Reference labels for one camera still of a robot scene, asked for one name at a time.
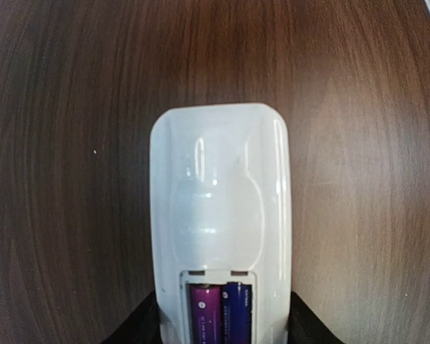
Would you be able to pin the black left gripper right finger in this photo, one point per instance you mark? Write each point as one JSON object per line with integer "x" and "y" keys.
{"x": 304, "y": 326}

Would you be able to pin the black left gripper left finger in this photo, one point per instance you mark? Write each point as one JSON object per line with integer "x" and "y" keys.
{"x": 141, "y": 327}

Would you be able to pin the blue red battery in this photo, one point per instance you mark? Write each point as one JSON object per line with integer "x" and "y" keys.
{"x": 236, "y": 304}
{"x": 206, "y": 313}

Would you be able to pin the white remote control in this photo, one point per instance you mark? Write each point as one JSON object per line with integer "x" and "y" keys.
{"x": 221, "y": 212}

